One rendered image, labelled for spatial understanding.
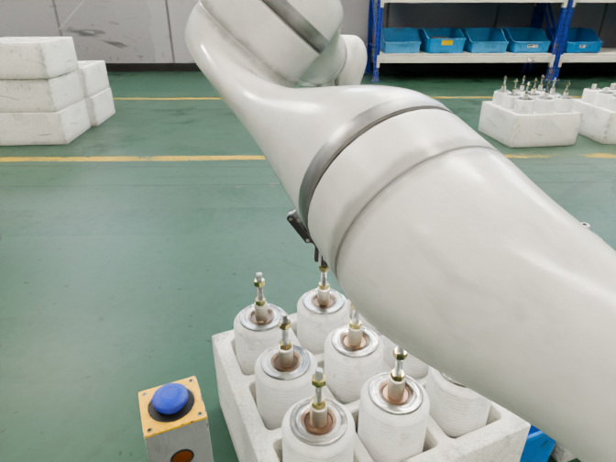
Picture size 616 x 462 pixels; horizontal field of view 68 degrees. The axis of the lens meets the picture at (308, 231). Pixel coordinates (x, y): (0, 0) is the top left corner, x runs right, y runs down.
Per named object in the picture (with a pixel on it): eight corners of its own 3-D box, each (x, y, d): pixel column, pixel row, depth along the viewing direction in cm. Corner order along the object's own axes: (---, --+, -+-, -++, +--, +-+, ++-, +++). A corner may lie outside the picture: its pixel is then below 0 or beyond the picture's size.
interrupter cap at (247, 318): (252, 338, 74) (252, 335, 74) (231, 315, 80) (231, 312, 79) (291, 322, 78) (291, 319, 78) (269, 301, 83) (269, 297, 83)
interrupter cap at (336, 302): (300, 313, 80) (300, 310, 80) (305, 289, 87) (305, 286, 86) (343, 317, 79) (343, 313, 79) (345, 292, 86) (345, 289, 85)
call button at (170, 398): (192, 413, 53) (190, 401, 52) (157, 424, 52) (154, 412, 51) (186, 390, 56) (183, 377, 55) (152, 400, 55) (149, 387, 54)
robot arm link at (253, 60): (157, 27, 36) (274, 253, 20) (229, -83, 33) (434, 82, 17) (243, 85, 42) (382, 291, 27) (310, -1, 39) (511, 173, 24)
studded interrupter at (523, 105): (531, 132, 257) (542, 82, 244) (520, 134, 252) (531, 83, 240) (516, 128, 264) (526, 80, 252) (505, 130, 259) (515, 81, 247)
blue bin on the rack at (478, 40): (454, 49, 495) (456, 27, 486) (488, 49, 496) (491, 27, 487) (470, 53, 451) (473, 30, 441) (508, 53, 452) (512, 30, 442)
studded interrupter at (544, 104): (548, 130, 260) (560, 81, 248) (544, 134, 253) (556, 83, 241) (531, 127, 265) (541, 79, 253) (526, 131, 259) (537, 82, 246)
